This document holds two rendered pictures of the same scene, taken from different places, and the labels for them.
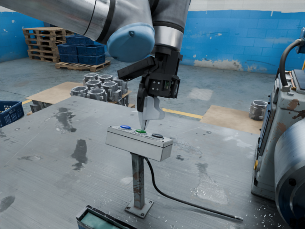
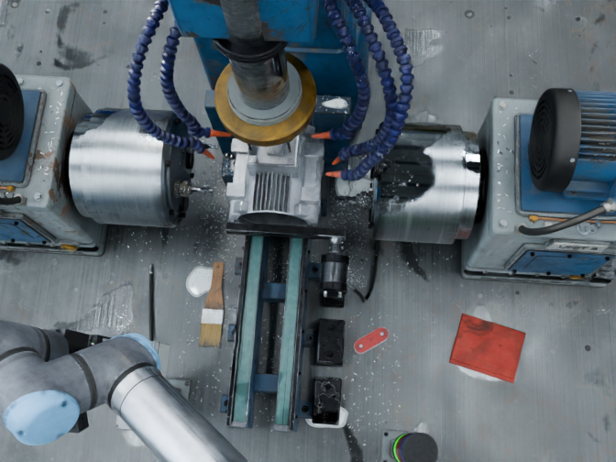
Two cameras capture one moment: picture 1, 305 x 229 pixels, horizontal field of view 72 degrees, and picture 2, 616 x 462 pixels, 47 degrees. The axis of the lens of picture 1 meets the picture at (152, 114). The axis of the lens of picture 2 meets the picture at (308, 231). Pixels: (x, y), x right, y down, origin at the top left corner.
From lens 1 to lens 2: 113 cm
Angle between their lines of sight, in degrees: 69
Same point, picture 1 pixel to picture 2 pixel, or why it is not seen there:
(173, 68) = (82, 336)
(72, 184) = not seen: outside the picture
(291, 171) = (166, 212)
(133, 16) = (134, 348)
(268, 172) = (91, 231)
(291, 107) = (54, 197)
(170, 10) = (32, 339)
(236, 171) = (60, 278)
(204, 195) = (126, 314)
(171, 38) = (58, 337)
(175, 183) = not seen: hidden behind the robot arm
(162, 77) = not seen: hidden behind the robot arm
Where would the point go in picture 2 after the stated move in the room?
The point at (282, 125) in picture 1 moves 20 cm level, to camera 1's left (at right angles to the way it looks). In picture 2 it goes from (63, 210) to (93, 297)
